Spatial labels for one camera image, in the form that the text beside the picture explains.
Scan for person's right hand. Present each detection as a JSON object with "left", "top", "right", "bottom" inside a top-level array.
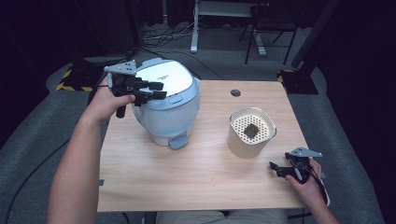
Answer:
[{"left": 285, "top": 157, "right": 327, "bottom": 209}]

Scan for light blue rice cooker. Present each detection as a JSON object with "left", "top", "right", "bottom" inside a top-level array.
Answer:
[{"left": 130, "top": 57, "right": 202, "bottom": 151}]

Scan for thin black floor cable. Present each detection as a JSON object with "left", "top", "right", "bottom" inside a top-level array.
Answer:
[{"left": 139, "top": 47, "right": 226, "bottom": 81}]

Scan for right hand-held gripper black cable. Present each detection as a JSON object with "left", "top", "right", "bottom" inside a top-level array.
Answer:
[{"left": 290, "top": 160, "right": 330, "bottom": 207}]

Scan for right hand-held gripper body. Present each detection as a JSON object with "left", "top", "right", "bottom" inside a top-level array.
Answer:
[{"left": 284, "top": 147, "right": 323, "bottom": 185}]

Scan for black chair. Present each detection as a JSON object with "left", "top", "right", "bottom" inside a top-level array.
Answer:
[{"left": 238, "top": 2, "right": 301, "bottom": 66}]

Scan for black slanted stand pole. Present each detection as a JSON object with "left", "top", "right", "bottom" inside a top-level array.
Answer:
[{"left": 290, "top": 0, "right": 341, "bottom": 70}]

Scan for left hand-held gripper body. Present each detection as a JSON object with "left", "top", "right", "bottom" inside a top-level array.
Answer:
[{"left": 104, "top": 60, "right": 151, "bottom": 119}]

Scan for long black floor cable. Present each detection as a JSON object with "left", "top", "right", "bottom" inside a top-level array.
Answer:
[{"left": 2, "top": 46, "right": 139, "bottom": 224}]

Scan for white desk frame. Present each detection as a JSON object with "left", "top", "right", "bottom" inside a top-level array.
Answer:
[{"left": 190, "top": 0, "right": 269, "bottom": 58}]

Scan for person's beige trousers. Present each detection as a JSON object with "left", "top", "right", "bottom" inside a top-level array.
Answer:
[{"left": 154, "top": 208, "right": 290, "bottom": 224}]

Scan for bundle of floor cables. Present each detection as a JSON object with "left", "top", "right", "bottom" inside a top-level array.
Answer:
[{"left": 142, "top": 21, "right": 202, "bottom": 42}]

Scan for yellow-black striped stand base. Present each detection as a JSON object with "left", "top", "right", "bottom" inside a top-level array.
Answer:
[
  {"left": 55, "top": 63, "right": 106, "bottom": 93},
  {"left": 276, "top": 68, "right": 319, "bottom": 95}
]

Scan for person's left hand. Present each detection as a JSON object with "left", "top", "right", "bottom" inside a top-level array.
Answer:
[{"left": 81, "top": 77, "right": 136, "bottom": 126}]

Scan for hand-held gripper black cable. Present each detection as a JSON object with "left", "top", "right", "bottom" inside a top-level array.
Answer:
[
  {"left": 88, "top": 73, "right": 110, "bottom": 105},
  {"left": 290, "top": 160, "right": 330, "bottom": 207}
]

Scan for left hand-held gripper black cable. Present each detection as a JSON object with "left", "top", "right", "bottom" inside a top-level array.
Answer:
[{"left": 88, "top": 73, "right": 110, "bottom": 105}]

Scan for beige container with perforated strainer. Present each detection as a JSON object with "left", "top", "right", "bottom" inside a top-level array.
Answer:
[{"left": 226, "top": 106, "right": 277, "bottom": 160}]

